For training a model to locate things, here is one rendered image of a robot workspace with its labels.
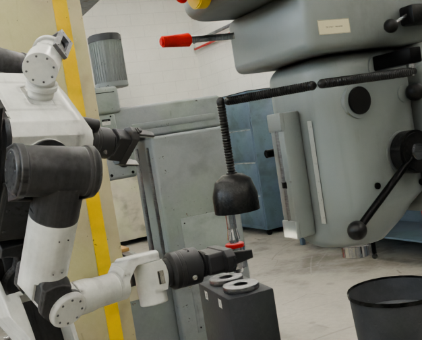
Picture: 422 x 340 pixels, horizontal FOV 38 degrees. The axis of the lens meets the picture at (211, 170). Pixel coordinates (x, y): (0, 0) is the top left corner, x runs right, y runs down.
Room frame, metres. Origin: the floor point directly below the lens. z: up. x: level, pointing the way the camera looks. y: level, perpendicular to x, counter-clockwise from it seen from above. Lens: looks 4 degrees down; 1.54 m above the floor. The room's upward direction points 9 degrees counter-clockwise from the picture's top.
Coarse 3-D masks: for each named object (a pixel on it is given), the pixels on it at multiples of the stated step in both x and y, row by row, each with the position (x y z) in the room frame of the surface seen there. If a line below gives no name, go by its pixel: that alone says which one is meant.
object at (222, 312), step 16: (208, 288) 1.55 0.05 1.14; (224, 288) 1.47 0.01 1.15; (240, 288) 1.45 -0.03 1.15; (256, 288) 1.46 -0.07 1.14; (208, 304) 1.56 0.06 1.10; (224, 304) 1.44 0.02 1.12; (240, 304) 1.42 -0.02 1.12; (256, 304) 1.44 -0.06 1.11; (272, 304) 1.45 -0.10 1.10; (208, 320) 1.58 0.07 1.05; (224, 320) 1.46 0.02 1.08; (240, 320) 1.42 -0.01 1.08; (256, 320) 1.43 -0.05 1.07; (272, 320) 1.45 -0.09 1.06; (208, 336) 1.60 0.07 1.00; (224, 336) 1.47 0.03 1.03; (240, 336) 1.42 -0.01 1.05; (256, 336) 1.43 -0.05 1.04; (272, 336) 1.45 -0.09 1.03
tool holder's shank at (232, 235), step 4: (228, 216) 1.48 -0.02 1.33; (232, 216) 1.48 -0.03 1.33; (228, 220) 1.48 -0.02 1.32; (232, 220) 1.48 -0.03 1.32; (228, 224) 1.48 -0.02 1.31; (232, 224) 1.48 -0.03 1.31; (236, 224) 1.49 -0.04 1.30; (228, 228) 1.48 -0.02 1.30; (232, 228) 1.48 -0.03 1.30; (236, 228) 1.48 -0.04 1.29; (228, 232) 1.48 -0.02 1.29; (232, 232) 1.48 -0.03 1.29; (236, 232) 1.48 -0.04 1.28; (228, 236) 1.48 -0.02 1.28; (232, 236) 1.47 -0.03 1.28; (236, 236) 1.48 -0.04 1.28; (232, 240) 1.48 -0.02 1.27; (236, 240) 1.48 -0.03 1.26
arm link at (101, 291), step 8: (80, 280) 1.26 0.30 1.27; (88, 280) 1.26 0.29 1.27; (96, 280) 1.27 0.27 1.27; (104, 280) 1.28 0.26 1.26; (112, 280) 1.29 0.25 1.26; (72, 288) 1.17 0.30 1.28; (80, 288) 1.23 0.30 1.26; (88, 288) 1.24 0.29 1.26; (96, 288) 1.25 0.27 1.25; (104, 288) 1.27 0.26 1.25; (112, 288) 1.28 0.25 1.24; (120, 288) 1.29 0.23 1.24; (88, 296) 1.23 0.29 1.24; (96, 296) 1.24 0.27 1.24; (104, 296) 1.26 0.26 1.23; (112, 296) 1.28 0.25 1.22; (120, 296) 1.29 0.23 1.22; (88, 304) 1.23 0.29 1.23; (96, 304) 1.25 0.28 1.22; (104, 304) 1.27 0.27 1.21; (88, 312) 1.25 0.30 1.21
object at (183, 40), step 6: (162, 36) 1.04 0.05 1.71; (168, 36) 1.04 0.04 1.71; (174, 36) 1.05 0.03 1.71; (180, 36) 1.05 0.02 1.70; (186, 36) 1.05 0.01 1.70; (192, 36) 1.07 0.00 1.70; (198, 36) 1.07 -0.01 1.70; (204, 36) 1.07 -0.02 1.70; (210, 36) 1.08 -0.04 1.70; (216, 36) 1.09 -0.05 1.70; (222, 36) 1.09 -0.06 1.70; (228, 36) 1.10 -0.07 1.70; (234, 36) 1.10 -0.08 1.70; (162, 42) 1.04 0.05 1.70; (168, 42) 1.04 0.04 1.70; (174, 42) 1.05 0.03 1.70; (180, 42) 1.05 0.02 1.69; (186, 42) 1.05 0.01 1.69; (192, 42) 1.07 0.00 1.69
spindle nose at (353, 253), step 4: (344, 248) 1.06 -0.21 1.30; (348, 248) 1.05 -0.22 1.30; (352, 248) 1.05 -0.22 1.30; (356, 248) 1.05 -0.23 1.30; (360, 248) 1.05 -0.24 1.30; (364, 248) 1.05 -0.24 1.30; (368, 248) 1.06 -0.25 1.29; (344, 252) 1.06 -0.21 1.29; (348, 252) 1.05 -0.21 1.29; (352, 252) 1.05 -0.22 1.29; (356, 252) 1.05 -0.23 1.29; (360, 252) 1.05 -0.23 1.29; (364, 252) 1.05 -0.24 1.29; (368, 252) 1.06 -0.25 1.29; (344, 256) 1.06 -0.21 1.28; (348, 256) 1.05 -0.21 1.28; (352, 256) 1.05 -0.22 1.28; (356, 256) 1.05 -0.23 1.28; (360, 256) 1.05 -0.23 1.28; (364, 256) 1.05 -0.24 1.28
